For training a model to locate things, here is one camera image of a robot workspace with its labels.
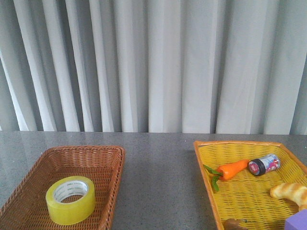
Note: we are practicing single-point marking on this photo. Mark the yellow packing tape roll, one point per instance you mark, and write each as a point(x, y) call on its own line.
point(71, 200)

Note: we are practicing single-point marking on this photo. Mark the brown wicker basket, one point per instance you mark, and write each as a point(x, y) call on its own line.
point(26, 208)

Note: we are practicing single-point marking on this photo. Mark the purple foam block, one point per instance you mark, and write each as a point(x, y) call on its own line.
point(297, 221)

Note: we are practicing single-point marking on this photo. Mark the brown toy animal figure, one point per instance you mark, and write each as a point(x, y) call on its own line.
point(234, 224)

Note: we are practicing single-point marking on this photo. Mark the grey pleated curtain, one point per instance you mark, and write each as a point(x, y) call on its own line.
point(184, 66)

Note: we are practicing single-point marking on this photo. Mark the orange toy carrot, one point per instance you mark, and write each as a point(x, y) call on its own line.
point(226, 172)

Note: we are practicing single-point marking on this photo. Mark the toy croissant bread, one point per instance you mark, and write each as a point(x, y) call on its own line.
point(294, 192)

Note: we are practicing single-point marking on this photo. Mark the small black-lidded jar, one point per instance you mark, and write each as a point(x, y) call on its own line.
point(265, 164)

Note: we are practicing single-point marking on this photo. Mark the yellow woven basket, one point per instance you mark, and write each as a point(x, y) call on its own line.
point(247, 196)

